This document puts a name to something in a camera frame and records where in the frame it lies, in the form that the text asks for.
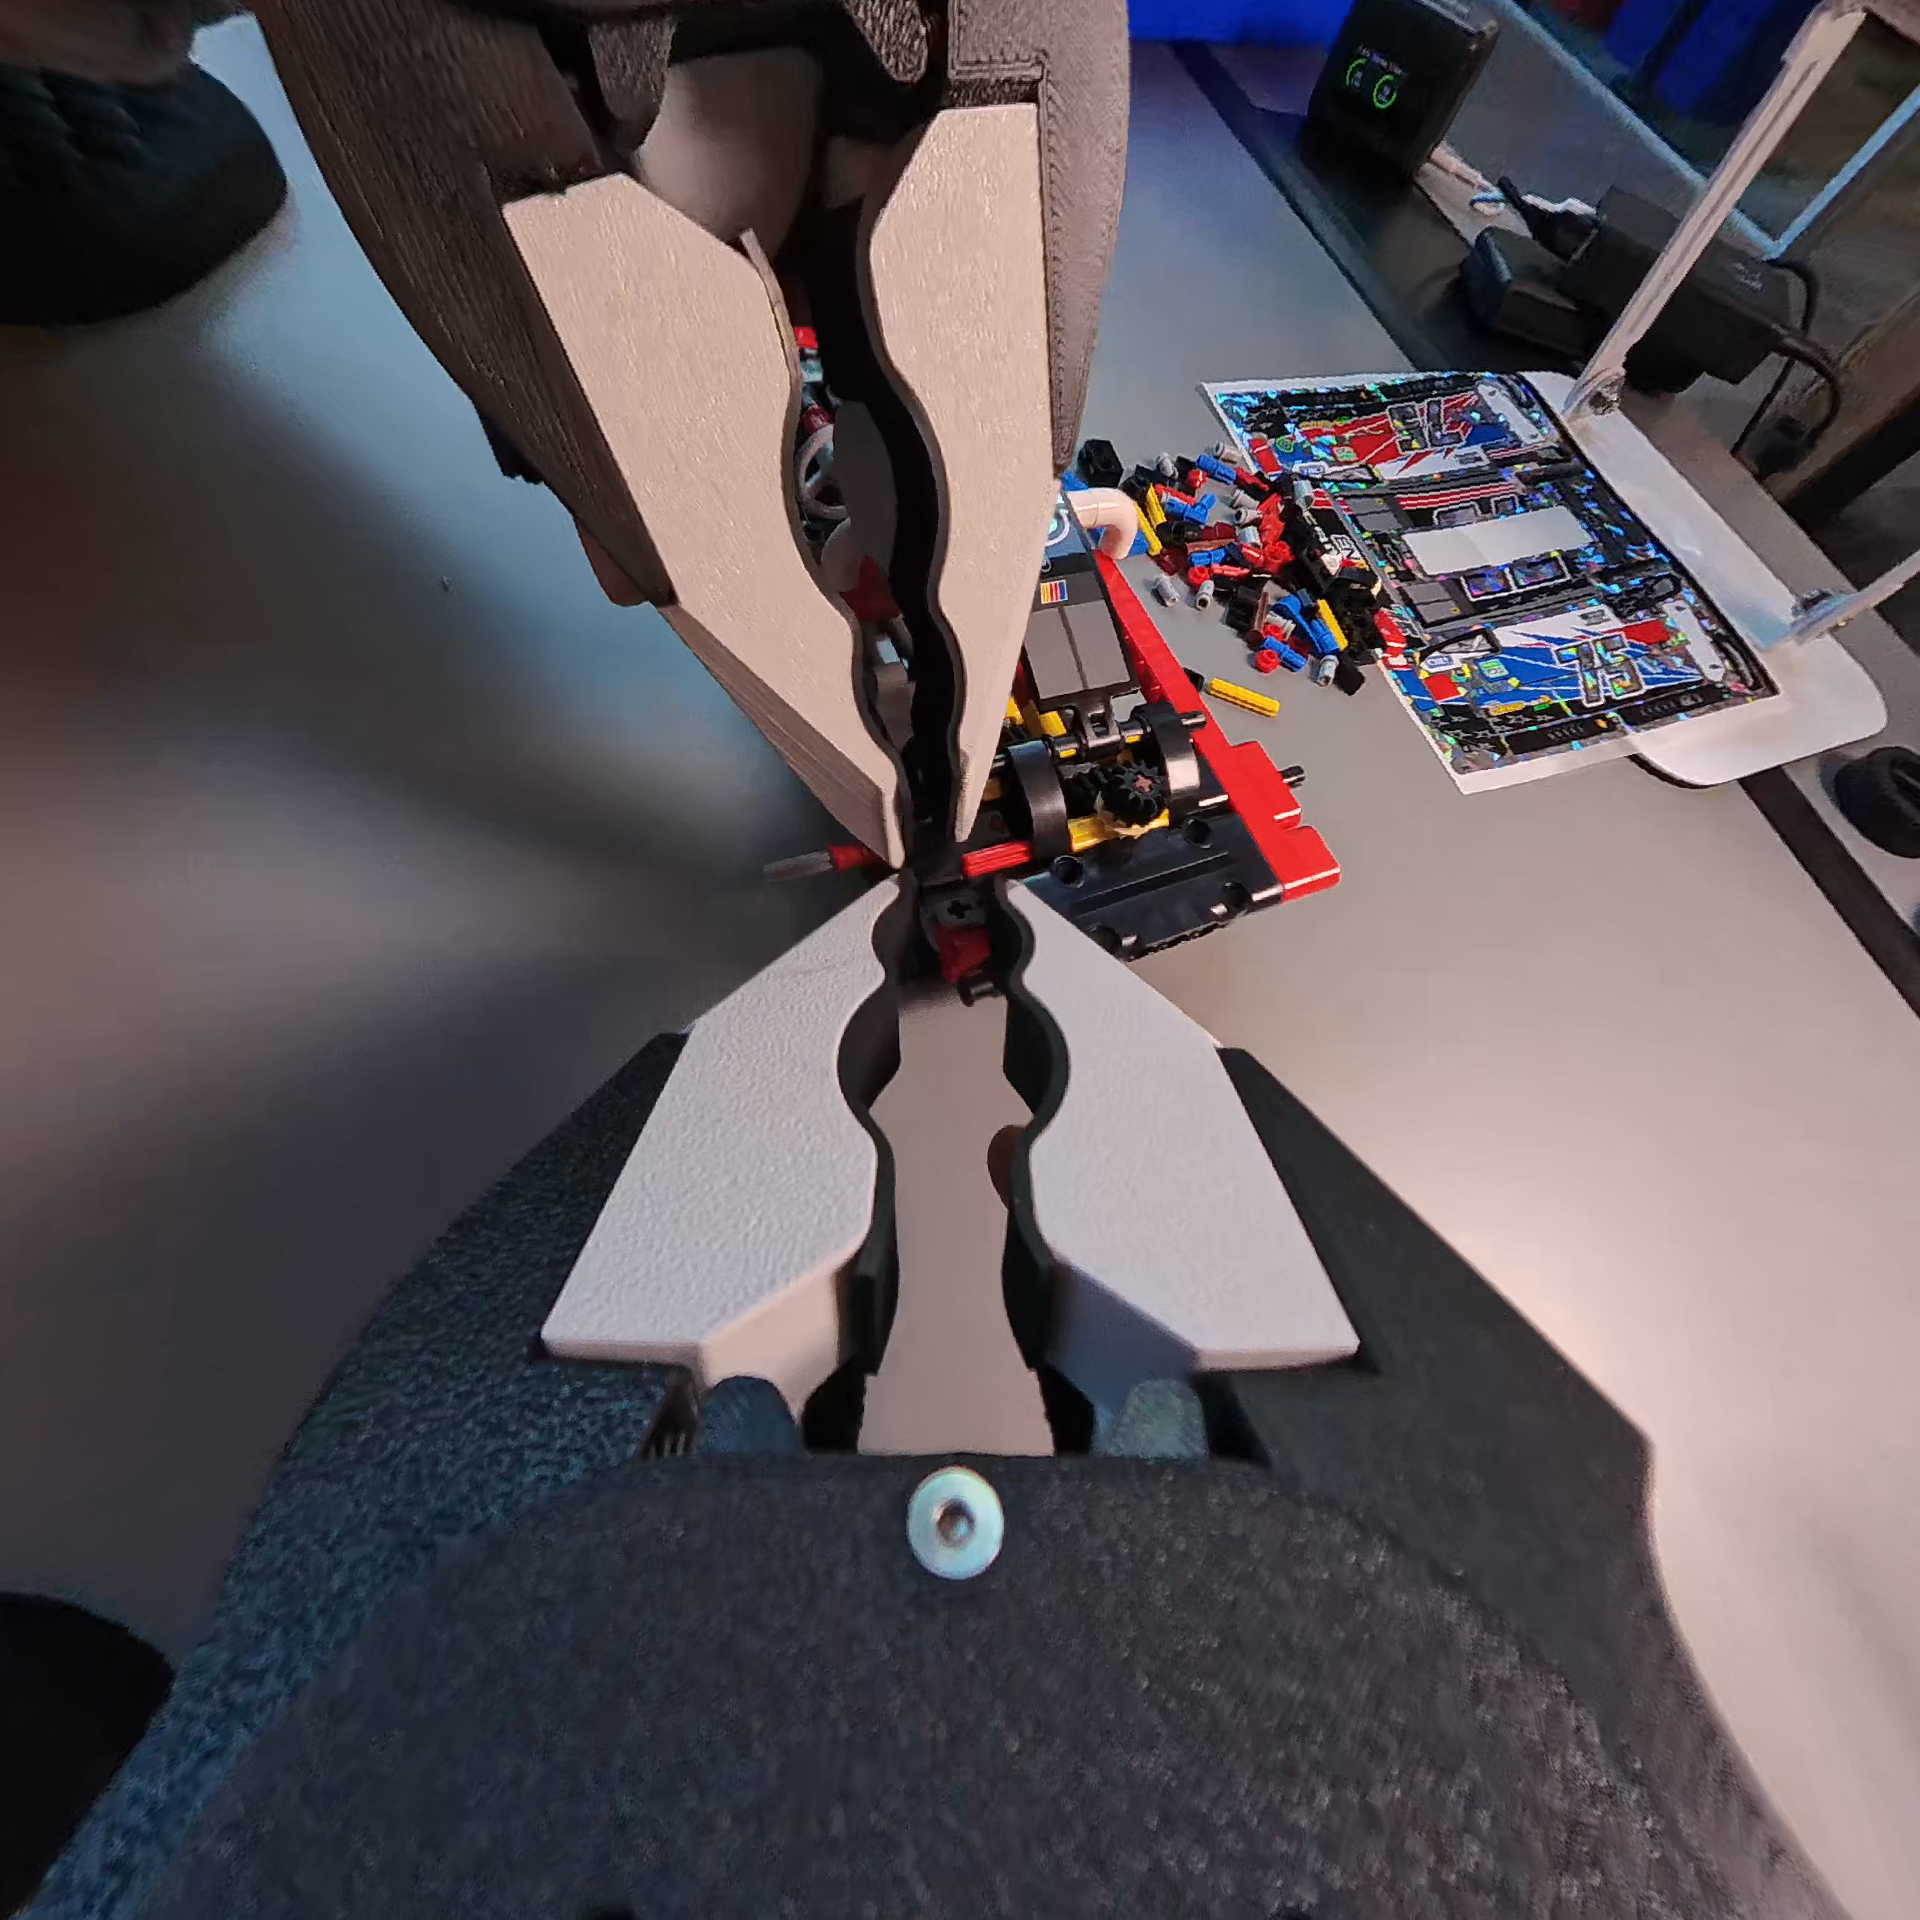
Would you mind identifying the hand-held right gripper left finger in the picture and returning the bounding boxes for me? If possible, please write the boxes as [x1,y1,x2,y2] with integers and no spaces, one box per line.
[538,878,921,1444]

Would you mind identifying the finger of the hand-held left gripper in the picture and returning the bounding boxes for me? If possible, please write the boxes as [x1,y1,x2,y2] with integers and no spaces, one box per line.
[502,169,921,875]
[865,99,1058,838]

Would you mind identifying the black lego tyre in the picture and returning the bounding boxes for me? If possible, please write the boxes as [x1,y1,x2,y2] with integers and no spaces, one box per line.
[1821,747,1920,857]

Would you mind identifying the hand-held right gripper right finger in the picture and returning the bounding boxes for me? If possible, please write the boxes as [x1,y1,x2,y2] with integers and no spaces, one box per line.
[989,883,1363,1449]

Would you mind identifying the pile of mixed lego pieces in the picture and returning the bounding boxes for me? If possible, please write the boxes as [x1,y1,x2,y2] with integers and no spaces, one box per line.
[1077,438,1389,694]

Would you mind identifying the black power bank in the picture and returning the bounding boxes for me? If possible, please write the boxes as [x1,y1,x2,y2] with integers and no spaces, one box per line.
[1304,0,1501,179]

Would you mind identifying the large black power adapter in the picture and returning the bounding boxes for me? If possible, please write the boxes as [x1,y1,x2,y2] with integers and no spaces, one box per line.
[1558,188,1807,393]

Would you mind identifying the white desk stand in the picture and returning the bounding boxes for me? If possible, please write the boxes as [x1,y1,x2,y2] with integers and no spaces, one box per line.
[1528,0,1920,788]

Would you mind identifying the holographic sticker sheet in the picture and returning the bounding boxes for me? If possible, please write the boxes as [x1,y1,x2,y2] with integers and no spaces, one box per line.
[1199,373,1778,794]

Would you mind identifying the small black charger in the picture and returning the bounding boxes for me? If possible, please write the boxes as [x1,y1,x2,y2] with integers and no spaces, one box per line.
[1462,223,1592,339]

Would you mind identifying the lego car chassis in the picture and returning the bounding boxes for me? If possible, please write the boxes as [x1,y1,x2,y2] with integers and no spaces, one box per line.
[760,323,1344,1007]

